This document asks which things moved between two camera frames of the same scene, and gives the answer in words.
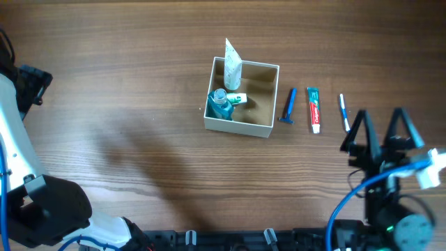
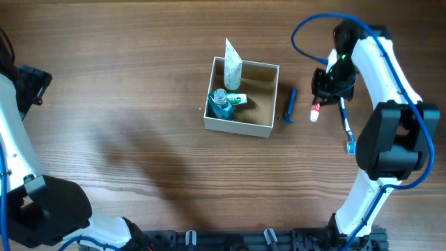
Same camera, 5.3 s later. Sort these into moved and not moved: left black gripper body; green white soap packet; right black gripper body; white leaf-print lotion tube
Moved: right black gripper body
Not moved: green white soap packet; white leaf-print lotion tube; left black gripper body
